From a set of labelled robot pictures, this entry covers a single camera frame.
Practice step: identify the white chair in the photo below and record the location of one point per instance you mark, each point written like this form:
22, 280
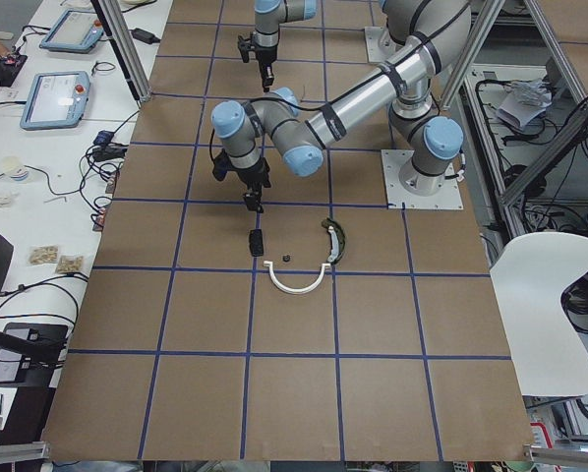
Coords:
529, 277

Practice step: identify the white paper cup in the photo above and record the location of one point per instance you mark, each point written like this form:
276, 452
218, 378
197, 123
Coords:
14, 168

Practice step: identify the black power adapter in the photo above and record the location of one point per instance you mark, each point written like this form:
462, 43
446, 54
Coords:
144, 36

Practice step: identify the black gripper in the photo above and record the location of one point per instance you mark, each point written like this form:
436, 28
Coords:
253, 176
266, 55

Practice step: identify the far teach pendant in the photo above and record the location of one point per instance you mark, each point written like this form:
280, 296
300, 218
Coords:
75, 31

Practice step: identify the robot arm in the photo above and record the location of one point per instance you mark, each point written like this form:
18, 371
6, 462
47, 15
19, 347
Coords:
263, 41
431, 35

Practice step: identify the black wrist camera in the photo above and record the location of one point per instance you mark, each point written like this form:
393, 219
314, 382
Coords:
221, 165

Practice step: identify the olive curved brake shoe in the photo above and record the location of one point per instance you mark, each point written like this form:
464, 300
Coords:
337, 239

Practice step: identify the black device on desk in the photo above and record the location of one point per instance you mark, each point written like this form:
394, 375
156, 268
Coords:
29, 353

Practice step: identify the small black plastic part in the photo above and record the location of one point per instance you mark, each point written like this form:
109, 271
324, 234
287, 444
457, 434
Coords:
256, 243

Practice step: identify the near teach pendant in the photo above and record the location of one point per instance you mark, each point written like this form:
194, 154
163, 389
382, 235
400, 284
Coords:
56, 100

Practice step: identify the teach pendant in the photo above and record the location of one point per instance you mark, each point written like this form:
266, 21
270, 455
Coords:
75, 31
56, 100

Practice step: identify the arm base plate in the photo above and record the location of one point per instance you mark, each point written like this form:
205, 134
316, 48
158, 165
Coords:
379, 44
405, 188

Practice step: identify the aluminium frame post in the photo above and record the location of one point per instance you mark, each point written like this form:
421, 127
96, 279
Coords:
122, 44

